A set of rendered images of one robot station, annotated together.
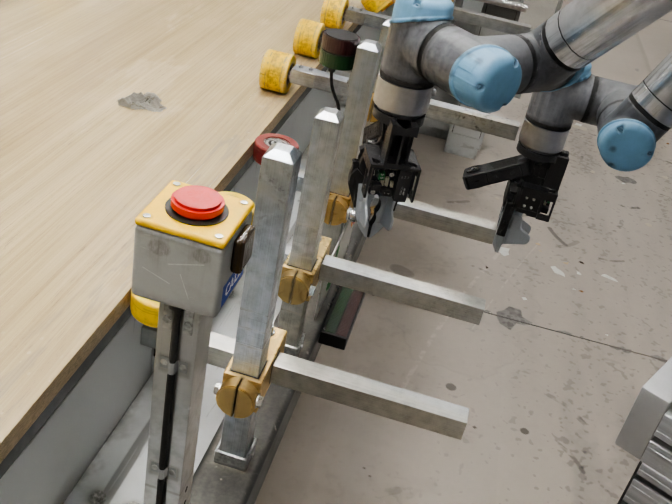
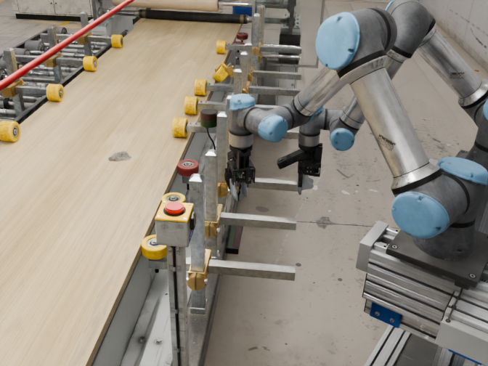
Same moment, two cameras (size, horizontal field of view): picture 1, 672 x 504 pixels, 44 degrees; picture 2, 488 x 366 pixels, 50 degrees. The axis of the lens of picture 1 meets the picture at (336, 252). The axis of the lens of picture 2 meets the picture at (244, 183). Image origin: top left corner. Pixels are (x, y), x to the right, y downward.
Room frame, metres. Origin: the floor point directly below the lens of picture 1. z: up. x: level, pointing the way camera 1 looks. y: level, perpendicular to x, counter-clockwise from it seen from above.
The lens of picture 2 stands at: (-0.41, 0.00, 1.83)
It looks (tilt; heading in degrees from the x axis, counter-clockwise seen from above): 30 degrees down; 358
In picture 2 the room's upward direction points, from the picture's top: 2 degrees clockwise
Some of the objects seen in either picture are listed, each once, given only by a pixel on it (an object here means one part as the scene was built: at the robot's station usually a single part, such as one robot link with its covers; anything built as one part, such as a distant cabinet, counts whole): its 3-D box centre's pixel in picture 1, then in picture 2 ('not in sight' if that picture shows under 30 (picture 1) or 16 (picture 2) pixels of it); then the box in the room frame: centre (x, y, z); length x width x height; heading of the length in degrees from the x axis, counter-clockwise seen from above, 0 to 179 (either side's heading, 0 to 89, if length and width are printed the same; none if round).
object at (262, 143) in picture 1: (273, 168); (188, 176); (1.35, 0.14, 0.85); 0.08 x 0.08 x 0.11
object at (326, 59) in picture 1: (337, 56); (208, 121); (1.30, 0.06, 1.10); 0.06 x 0.06 x 0.02
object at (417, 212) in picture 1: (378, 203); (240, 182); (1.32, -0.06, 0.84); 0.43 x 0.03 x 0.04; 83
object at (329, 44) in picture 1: (340, 41); (208, 115); (1.30, 0.06, 1.13); 0.06 x 0.06 x 0.02
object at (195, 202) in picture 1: (197, 206); (174, 209); (0.54, 0.11, 1.22); 0.04 x 0.04 x 0.02
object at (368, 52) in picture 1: (343, 175); (221, 173); (1.29, 0.02, 0.90); 0.03 x 0.03 x 0.48; 83
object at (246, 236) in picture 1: (243, 248); (192, 221); (0.53, 0.07, 1.20); 0.03 x 0.01 x 0.03; 173
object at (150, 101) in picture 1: (142, 97); (119, 154); (1.40, 0.41, 0.91); 0.09 x 0.07 x 0.02; 110
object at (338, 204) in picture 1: (339, 195); (221, 182); (1.31, 0.02, 0.85); 0.13 x 0.06 x 0.05; 173
